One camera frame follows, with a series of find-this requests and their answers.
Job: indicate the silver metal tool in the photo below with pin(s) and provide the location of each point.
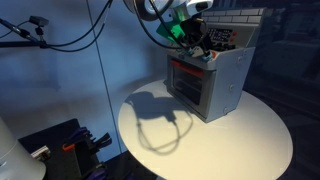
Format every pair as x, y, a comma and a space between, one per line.
40, 153

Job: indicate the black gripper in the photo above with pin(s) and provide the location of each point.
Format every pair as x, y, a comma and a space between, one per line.
195, 28

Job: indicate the black tool holder block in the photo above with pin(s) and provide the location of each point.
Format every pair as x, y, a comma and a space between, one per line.
60, 160

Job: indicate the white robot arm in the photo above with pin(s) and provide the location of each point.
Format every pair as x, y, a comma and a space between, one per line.
173, 5

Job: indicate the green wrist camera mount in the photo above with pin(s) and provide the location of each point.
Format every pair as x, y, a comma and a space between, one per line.
171, 28

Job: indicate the white cylindrical base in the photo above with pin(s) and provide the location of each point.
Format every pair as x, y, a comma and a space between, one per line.
16, 156

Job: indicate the blue end stove knob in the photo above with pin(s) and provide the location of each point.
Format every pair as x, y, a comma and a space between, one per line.
207, 57

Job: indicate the grey toy stove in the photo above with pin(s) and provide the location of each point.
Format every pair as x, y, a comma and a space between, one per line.
226, 80

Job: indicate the black camera on stand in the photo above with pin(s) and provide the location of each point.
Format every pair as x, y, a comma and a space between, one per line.
39, 20

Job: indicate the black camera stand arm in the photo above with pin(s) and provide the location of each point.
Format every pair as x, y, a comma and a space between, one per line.
20, 36

